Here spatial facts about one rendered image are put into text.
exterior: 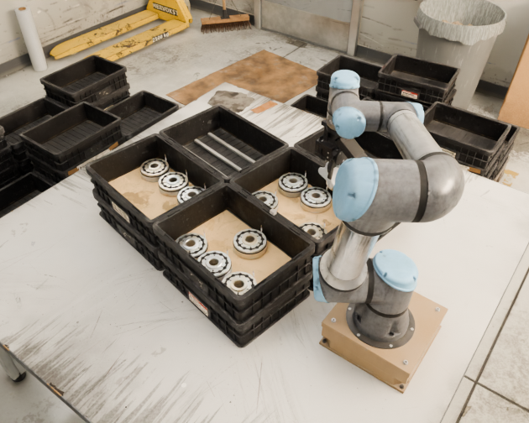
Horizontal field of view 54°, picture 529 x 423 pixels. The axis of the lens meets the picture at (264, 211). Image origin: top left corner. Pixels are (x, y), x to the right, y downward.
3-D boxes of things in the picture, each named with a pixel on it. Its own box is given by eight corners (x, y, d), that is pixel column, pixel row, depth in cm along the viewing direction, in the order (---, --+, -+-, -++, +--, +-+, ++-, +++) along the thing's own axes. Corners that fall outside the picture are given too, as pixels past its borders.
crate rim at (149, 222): (227, 186, 169) (227, 180, 168) (150, 230, 154) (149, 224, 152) (157, 137, 191) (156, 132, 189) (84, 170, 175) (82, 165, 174)
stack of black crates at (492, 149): (486, 194, 285) (512, 124, 254) (467, 224, 267) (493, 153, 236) (418, 168, 302) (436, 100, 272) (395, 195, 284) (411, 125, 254)
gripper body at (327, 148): (330, 146, 155) (334, 112, 147) (353, 159, 151) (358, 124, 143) (313, 157, 152) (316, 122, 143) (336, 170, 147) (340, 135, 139)
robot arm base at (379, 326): (415, 313, 145) (424, 290, 138) (395, 352, 135) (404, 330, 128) (366, 289, 150) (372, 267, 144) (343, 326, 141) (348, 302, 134)
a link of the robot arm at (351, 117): (383, 115, 122) (376, 91, 130) (336, 113, 122) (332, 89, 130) (377, 142, 127) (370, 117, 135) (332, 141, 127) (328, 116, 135)
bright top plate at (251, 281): (264, 287, 144) (264, 285, 144) (236, 306, 139) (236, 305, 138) (241, 267, 149) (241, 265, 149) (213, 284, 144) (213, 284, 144)
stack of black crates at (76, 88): (108, 117, 344) (93, 54, 314) (140, 132, 331) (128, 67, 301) (59, 145, 320) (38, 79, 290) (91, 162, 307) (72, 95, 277)
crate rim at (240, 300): (317, 250, 148) (317, 244, 146) (238, 308, 132) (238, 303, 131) (227, 186, 169) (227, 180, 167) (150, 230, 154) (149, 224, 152)
